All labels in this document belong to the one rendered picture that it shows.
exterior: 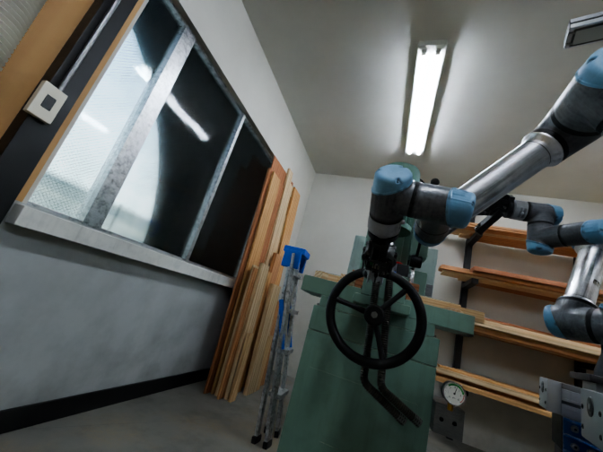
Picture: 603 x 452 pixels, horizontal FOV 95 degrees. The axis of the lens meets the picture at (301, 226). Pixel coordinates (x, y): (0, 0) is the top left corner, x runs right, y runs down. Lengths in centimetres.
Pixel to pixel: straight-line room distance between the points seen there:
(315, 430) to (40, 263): 124
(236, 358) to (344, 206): 239
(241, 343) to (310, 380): 135
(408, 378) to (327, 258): 272
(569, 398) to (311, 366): 78
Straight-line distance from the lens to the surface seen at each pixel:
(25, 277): 155
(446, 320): 109
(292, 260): 189
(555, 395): 125
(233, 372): 242
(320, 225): 382
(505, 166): 79
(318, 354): 108
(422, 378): 108
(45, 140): 141
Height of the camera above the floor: 77
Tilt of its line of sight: 16 degrees up
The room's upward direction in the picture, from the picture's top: 16 degrees clockwise
